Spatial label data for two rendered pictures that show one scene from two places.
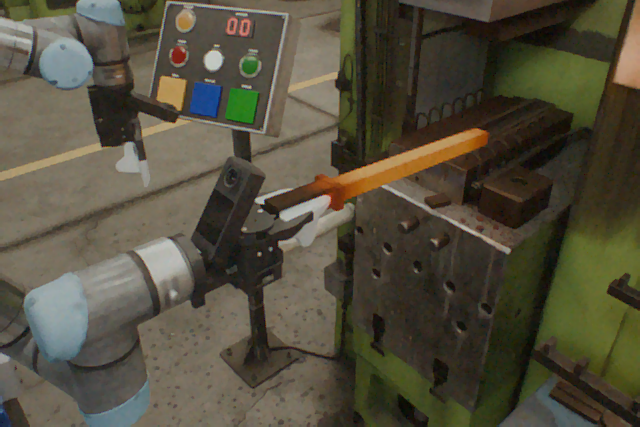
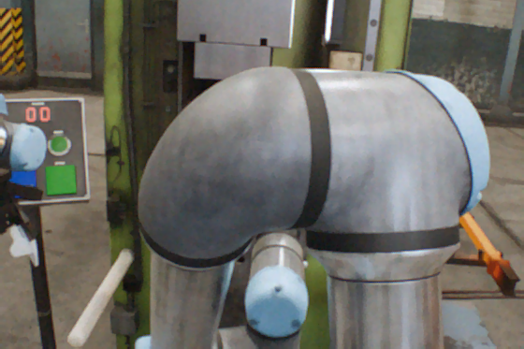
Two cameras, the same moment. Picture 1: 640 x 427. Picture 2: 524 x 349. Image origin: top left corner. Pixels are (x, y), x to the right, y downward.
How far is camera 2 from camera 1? 0.63 m
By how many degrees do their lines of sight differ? 45
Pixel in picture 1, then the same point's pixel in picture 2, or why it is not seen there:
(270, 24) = (68, 108)
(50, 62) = (25, 145)
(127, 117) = (11, 202)
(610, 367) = not seen: hidden behind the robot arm
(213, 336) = not seen: outside the picture
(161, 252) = (286, 239)
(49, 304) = (290, 283)
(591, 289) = not seen: hidden behind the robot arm
